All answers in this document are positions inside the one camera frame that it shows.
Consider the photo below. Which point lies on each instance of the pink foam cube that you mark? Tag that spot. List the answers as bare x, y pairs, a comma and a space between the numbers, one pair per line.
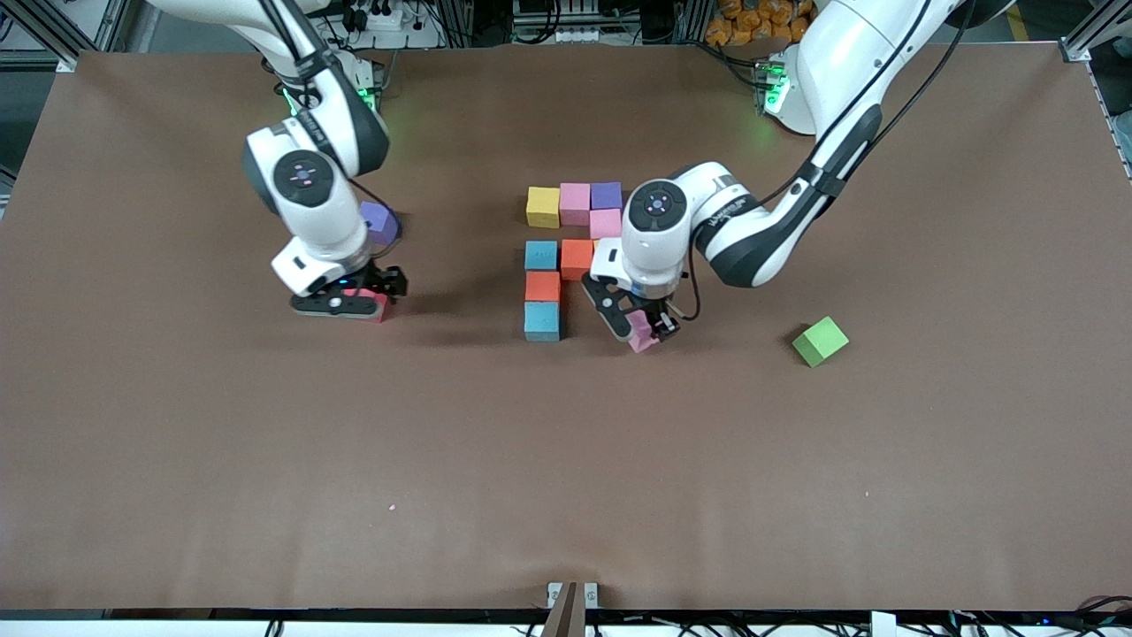
641, 334
604, 224
575, 203

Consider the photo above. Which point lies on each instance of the red foam cube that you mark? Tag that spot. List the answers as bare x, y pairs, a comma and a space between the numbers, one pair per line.
380, 310

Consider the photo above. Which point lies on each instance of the orange foam cube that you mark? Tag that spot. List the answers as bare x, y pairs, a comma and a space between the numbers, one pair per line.
541, 286
575, 257

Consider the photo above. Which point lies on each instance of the cyan foam cube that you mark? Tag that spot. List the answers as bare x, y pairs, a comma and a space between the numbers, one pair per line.
540, 256
541, 320

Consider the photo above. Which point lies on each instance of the purple foam cube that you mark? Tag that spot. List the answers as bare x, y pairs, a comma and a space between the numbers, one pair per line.
607, 196
384, 221

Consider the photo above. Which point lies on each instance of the yellow foam cube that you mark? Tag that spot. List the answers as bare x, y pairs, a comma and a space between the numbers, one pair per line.
543, 208

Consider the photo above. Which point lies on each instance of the green foam cube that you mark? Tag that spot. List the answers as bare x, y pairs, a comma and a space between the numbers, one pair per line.
820, 341

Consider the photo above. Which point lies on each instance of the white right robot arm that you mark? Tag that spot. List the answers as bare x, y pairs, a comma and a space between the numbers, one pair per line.
327, 230

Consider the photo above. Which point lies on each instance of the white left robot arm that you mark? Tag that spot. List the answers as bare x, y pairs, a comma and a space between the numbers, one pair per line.
840, 62

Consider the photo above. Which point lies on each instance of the white power strip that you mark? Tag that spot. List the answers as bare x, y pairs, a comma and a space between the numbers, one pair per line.
389, 19

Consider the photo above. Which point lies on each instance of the pile of orange objects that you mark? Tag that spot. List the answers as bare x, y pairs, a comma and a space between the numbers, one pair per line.
747, 19

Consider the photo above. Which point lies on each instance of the small metal bracket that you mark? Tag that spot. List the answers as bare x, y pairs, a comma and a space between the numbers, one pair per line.
554, 591

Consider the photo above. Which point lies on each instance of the brown wooden post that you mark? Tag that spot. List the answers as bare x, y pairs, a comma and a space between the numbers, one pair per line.
566, 619

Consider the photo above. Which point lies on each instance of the metal table side rail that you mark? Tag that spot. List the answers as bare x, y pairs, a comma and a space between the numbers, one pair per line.
1116, 133

